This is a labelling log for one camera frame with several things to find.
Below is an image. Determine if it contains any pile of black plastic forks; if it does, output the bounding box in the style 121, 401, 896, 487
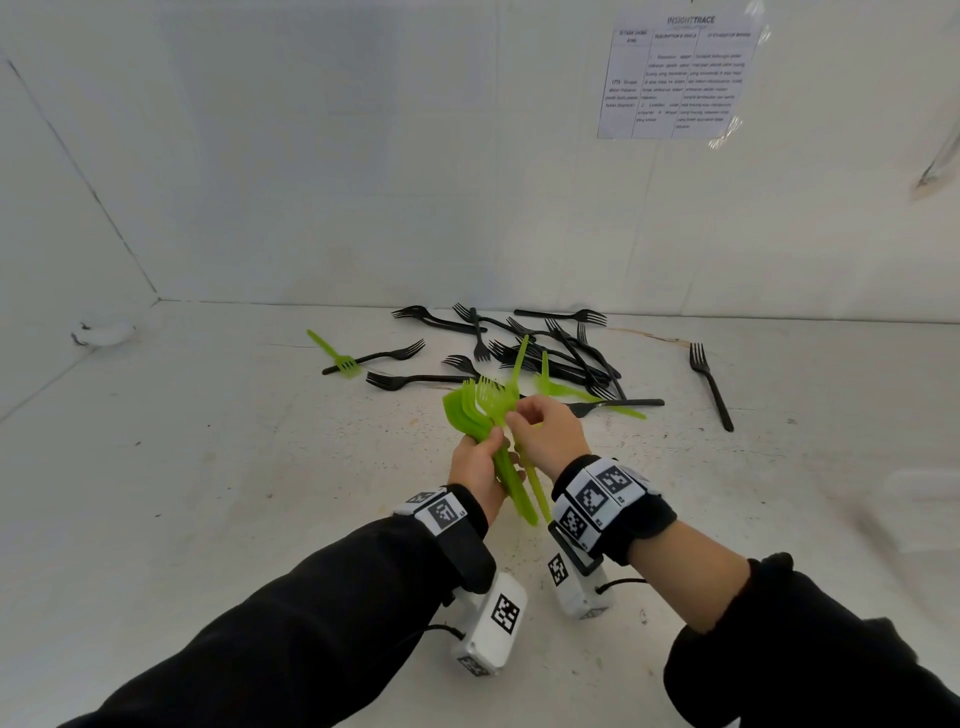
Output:
322, 303, 736, 434

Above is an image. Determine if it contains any small white wall clip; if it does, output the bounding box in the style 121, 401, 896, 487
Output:
71, 320, 138, 349

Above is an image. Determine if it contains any black left camera cable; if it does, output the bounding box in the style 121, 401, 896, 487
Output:
397, 624, 466, 646

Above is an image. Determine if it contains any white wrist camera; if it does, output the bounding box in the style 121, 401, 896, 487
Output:
449, 571, 529, 678
547, 524, 616, 622

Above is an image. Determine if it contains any printed paper wall notice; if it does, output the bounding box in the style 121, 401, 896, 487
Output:
597, 11, 770, 142

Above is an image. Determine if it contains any black marker wrist band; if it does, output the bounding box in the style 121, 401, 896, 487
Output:
551, 455, 679, 568
393, 483, 498, 595

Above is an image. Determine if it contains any person's left hand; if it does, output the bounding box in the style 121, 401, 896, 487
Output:
447, 427, 526, 526

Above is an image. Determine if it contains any black marker right wrist band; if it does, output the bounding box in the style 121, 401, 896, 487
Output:
551, 455, 679, 568

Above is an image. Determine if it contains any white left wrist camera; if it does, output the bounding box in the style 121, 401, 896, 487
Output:
449, 571, 529, 678

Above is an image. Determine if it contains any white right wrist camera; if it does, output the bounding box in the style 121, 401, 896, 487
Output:
547, 524, 616, 622

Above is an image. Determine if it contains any pile of plastic cutlery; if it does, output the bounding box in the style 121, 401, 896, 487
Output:
305, 328, 648, 421

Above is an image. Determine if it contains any person's right hand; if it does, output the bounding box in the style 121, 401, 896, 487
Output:
503, 395, 592, 483

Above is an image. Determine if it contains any green plastic fork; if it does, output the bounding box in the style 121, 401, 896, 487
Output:
474, 374, 555, 524

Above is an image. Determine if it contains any black marker left wrist band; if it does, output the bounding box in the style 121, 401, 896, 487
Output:
393, 483, 498, 595

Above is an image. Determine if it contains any person's left forearm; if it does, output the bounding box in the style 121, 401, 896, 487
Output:
59, 517, 489, 728

